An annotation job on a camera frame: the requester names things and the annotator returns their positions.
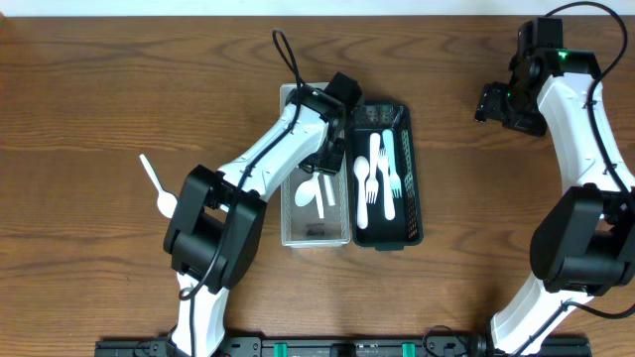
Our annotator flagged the white plastic spoon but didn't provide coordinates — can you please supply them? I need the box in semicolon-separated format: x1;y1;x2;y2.
322;175;336;206
312;172;324;219
139;154;178;218
353;156;369;229
294;178;316;207

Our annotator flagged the white plastic fork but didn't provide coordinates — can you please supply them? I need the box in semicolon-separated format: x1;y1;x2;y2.
382;129;402;198
366;133;381;203
378;149;396;221

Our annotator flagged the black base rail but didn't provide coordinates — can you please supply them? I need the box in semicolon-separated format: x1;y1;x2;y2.
94;334;592;357

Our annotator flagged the right black cable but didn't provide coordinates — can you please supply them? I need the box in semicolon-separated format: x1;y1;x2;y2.
544;0;635;204

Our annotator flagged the black cable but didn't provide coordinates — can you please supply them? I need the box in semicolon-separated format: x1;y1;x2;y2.
166;28;307;357
544;0;635;204

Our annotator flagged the left black cable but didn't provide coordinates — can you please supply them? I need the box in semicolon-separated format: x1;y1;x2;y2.
166;28;307;357

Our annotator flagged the clear perforated plastic basket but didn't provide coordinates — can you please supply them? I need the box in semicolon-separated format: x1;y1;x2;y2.
279;81;352;248

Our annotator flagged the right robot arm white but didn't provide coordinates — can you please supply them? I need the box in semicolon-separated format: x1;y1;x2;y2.
475;50;634;356

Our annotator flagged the dark green perforated basket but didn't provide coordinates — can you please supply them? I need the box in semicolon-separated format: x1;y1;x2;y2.
345;100;424;251

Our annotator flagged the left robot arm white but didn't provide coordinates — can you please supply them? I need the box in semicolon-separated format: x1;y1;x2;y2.
164;99;352;356

